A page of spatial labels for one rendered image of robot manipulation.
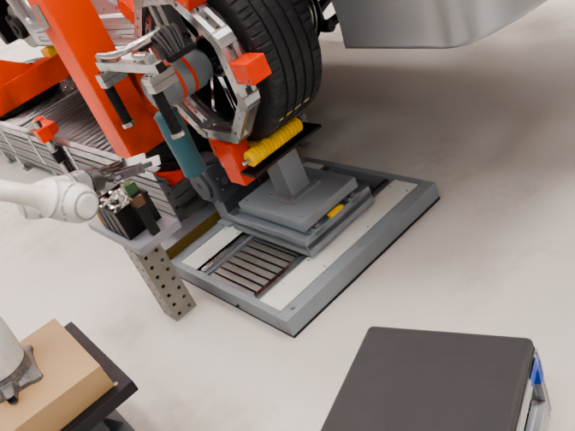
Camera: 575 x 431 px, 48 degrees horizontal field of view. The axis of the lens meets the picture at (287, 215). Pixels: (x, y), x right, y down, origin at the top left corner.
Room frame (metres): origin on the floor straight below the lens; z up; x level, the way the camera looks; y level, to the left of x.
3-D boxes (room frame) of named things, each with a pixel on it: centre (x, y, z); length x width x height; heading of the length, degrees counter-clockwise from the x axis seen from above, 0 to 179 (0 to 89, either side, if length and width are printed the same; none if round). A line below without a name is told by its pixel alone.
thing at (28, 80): (4.44, 1.10, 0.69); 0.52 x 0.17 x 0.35; 120
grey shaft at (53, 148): (3.60, 1.04, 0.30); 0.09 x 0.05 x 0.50; 30
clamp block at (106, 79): (2.23, 0.35, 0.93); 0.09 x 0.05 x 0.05; 120
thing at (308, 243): (2.29, -0.05, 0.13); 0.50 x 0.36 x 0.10; 30
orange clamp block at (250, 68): (1.91, -0.08, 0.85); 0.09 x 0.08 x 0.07; 30
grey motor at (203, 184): (2.56, 0.10, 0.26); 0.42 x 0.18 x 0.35; 120
